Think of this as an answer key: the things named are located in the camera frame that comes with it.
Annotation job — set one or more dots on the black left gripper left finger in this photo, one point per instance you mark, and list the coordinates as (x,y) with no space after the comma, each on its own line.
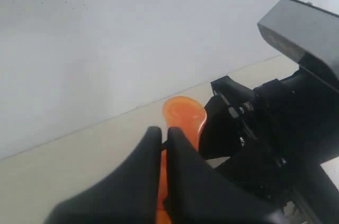
(127,195)

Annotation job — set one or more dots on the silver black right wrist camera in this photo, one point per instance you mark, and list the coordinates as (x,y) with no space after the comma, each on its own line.
(308,36)

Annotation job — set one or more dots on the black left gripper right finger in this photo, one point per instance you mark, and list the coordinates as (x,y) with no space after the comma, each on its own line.
(198,194)

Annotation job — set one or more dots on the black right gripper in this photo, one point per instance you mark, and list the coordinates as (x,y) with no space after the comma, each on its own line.
(289,128)

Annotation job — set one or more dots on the orange pump soap bottle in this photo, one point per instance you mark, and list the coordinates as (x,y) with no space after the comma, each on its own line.
(189,115)

